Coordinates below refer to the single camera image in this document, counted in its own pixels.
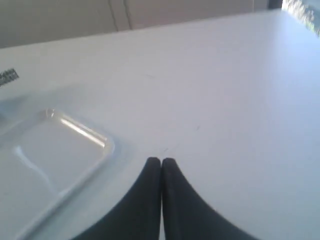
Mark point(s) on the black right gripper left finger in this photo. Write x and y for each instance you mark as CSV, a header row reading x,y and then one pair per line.
x,y
137,216

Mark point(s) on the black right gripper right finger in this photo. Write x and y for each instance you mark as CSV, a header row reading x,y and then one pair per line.
x,y
186,216

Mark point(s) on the chrome threaded dumbbell bar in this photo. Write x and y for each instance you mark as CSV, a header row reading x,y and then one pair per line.
x,y
8,76

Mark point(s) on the white plastic tray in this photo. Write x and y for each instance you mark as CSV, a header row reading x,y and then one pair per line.
x,y
44,159

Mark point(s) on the white cabinet doors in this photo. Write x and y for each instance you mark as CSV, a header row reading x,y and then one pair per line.
x,y
25,22

